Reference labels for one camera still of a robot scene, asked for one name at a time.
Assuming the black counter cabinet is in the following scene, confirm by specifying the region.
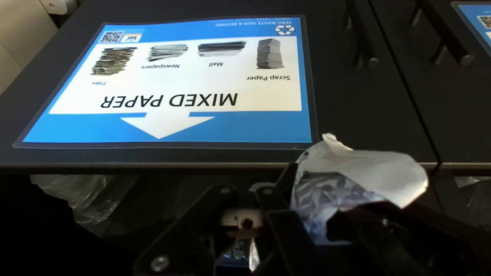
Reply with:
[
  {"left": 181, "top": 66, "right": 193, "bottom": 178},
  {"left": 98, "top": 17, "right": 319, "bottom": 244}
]
[{"left": 0, "top": 0, "right": 491, "bottom": 178}]

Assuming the white paper ball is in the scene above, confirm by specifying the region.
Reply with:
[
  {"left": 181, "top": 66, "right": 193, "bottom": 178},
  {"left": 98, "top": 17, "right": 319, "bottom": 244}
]
[{"left": 290, "top": 132, "right": 429, "bottom": 247}]

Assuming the mixed paper sign up arrow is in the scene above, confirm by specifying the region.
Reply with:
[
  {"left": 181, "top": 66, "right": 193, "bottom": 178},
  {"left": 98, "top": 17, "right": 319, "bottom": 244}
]
[{"left": 13, "top": 14, "right": 319, "bottom": 150}]

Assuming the black lined waste bin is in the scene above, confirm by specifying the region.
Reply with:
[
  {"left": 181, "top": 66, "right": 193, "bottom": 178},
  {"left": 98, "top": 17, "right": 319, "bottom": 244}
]
[
  {"left": 443, "top": 175, "right": 491, "bottom": 231},
  {"left": 27, "top": 172, "right": 142, "bottom": 239}
]

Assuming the mixed paper sign down arrow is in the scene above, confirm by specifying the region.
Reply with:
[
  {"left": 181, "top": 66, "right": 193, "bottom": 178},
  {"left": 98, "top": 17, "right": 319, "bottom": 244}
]
[{"left": 451, "top": 0, "right": 491, "bottom": 55}]

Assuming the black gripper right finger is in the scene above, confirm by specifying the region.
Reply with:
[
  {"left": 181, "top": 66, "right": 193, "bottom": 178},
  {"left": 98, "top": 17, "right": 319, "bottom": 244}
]
[{"left": 319, "top": 201, "right": 491, "bottom": 276}]

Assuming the black cabinet door handle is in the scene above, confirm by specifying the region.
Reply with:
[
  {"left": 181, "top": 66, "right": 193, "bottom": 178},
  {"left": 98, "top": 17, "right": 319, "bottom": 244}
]
[
  {"left": 408, "top": 0, "right": 477, "bottom": 67},
  {"left": 343, "top": 0, "right": 382, "bottom": 70}
]

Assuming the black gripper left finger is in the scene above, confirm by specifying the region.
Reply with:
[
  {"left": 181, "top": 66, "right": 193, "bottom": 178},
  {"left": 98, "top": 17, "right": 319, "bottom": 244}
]
[{"left": 133, "top": 159, "right": 320, "bottom": 276}]

